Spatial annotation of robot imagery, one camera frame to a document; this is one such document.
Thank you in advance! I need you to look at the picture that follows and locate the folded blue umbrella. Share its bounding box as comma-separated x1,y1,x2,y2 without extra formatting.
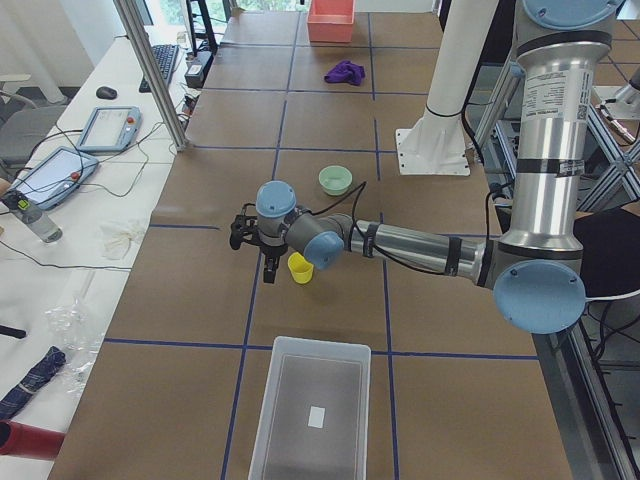
1,346,66,420

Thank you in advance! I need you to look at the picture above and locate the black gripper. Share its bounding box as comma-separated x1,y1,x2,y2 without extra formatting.
229,203,288,284

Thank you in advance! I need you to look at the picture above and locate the red cylinder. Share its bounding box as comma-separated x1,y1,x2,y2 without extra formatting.
1,420,65,460

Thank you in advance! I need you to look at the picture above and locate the black keyboard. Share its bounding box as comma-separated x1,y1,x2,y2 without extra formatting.
151,44,181,86

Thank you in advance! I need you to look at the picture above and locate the crumpled clear plastic wrap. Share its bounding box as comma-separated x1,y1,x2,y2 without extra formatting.
45,297,105,397

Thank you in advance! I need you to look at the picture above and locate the crumpled white tissue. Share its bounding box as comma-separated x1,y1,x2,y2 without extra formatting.
100,219,147,260

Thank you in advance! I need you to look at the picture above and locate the pink plastic bin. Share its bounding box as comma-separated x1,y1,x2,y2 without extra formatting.
307,0,355,43

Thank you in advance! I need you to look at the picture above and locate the black computer mouse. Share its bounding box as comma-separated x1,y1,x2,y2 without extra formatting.
95,86,118,100

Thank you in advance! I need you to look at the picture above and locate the upper teach pendant tablet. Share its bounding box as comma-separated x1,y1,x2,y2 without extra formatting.
77,106,142,155

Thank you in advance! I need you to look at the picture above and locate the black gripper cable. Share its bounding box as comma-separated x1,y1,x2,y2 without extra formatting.
313,180,451,275

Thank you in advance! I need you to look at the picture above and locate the clear plastic bin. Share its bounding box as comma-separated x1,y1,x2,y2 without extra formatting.
248,336,371,479

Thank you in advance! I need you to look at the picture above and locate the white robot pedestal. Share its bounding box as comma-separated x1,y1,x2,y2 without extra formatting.
396,0,499,176

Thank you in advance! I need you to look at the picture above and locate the clear water bottle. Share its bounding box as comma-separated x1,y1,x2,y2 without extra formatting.
1,190,63,243

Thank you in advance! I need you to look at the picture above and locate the lower teach pendant tablet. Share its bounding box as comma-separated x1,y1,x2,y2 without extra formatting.
12,147,99,210

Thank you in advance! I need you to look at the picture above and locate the mint green bowl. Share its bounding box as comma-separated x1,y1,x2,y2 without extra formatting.
318,165,353,196

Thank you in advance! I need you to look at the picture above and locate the aluminium frame post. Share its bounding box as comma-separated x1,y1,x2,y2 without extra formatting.
113,0,188,152

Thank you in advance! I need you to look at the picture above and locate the purple cloth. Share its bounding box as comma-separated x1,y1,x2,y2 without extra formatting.
324,60,366,86

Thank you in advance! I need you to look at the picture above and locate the teach pendant tablet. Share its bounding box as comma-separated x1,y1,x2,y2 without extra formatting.
77,106,142,155
12,147,99,210

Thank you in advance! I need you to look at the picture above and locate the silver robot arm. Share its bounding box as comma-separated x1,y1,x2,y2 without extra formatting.
229,1,618,334

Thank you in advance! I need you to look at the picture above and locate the yellow plastic cup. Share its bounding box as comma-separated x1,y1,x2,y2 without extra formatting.
287,252,314,285

